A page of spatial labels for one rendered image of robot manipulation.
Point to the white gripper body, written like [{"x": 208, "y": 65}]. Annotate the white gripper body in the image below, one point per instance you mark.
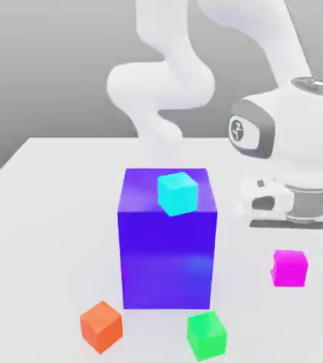
[{"x": 291, "y": 225}]

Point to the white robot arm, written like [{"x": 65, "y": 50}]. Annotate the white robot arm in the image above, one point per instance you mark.
[{"x": 178, "y": 82}]

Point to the small magenta cube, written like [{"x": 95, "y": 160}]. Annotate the small magenta cube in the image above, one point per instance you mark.
[{"x": 290, "y": 269}]

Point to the small cyan cube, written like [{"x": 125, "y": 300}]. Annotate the small cyan cube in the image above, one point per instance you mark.
[{"x": 178, "y": 195}]

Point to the small green cube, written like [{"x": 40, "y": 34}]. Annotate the small green cube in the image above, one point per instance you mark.
[{"x": 206, "y": 336}]

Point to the small orange cube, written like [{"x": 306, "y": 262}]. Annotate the small orange cube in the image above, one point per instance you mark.
[{"x": 101, "y": 327}]

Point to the large purple box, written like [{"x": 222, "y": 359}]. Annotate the large purple box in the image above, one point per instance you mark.
[{"x": 166, "y": 255}]

